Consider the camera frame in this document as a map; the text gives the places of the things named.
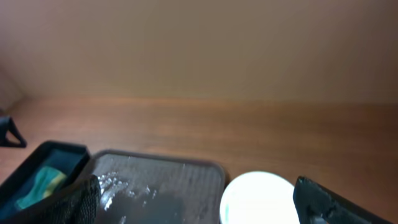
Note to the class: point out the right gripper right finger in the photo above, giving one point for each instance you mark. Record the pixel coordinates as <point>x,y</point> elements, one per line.
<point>316,204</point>

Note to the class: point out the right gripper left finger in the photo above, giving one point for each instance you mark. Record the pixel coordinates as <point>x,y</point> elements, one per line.
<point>77,203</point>

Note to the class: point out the green yellow sponge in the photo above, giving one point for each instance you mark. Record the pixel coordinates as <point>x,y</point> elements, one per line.
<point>46,182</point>

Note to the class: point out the white plate top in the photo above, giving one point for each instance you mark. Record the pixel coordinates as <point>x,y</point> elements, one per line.
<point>258,197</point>

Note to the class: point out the dark brown serving tray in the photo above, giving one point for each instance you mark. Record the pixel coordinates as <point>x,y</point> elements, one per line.
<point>147,188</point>

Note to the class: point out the black water tub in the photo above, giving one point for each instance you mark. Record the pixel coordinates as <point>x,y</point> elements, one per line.
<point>67,157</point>

